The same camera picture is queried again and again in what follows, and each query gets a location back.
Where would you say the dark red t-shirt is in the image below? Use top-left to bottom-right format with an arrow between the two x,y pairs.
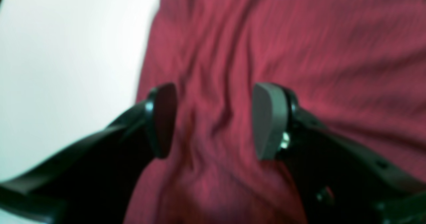
124,0 -> 426,224

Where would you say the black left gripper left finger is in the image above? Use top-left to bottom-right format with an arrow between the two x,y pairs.
0,83 -> 177,224

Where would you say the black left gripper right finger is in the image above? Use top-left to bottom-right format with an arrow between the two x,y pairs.
252,83 -> 426,224

